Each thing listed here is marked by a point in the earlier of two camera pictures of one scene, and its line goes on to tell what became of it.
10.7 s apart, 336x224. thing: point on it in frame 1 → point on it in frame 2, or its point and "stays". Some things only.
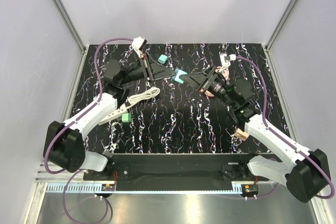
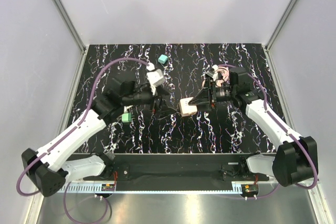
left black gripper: (158, 71) → (160, 92)
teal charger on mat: (163, 59) stays
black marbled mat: (176, 98) stays
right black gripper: (197, 79) → (207, 96)
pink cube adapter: (241, 135) → (185, 108)
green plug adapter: (126, 117) stays
